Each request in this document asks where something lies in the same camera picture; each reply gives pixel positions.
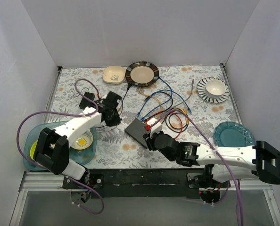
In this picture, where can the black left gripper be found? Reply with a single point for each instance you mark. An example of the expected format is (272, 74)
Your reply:
(114, 117)

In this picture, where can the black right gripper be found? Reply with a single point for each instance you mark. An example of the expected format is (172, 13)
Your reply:
(148, 139)

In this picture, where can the dark grey network switch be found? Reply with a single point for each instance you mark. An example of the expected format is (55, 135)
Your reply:
(139, 131)

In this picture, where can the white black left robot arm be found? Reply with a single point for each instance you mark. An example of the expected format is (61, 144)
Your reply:
(52, 147)

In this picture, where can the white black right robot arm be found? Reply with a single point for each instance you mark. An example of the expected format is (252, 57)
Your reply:
(261, 160)

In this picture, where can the black power adapter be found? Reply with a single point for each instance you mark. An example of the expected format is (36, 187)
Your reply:
(85, 103)

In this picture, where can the cream square panda dish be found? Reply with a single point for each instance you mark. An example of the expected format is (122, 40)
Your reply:
(114, 74)

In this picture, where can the daisy patterned glass bowl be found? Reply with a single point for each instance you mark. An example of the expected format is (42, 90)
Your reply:
(83, 142)

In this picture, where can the dark rimmed beige plate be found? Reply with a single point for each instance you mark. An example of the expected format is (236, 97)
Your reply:
(142, 74)

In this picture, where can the teal scalloped plate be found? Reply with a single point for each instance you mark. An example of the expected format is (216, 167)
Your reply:
(232, 134)

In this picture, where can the floral patterned tablecloth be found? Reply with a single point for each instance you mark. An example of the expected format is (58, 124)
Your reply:
(177, 86)

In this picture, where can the teal transparent plastic tray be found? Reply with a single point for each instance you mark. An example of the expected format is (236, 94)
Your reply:
(88, 155)

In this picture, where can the blue striped white plate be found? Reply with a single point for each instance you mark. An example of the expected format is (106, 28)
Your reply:
(207, 97)

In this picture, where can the small white bowl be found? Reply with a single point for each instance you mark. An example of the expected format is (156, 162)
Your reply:
(215, 88)

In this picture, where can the lime green bowl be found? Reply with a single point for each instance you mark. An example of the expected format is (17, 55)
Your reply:
(32, 150)

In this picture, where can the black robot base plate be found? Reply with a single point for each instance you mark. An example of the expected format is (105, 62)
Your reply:
(150, 191)

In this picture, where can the aluminium frame rail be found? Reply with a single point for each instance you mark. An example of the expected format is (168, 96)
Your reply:
(44, 181)

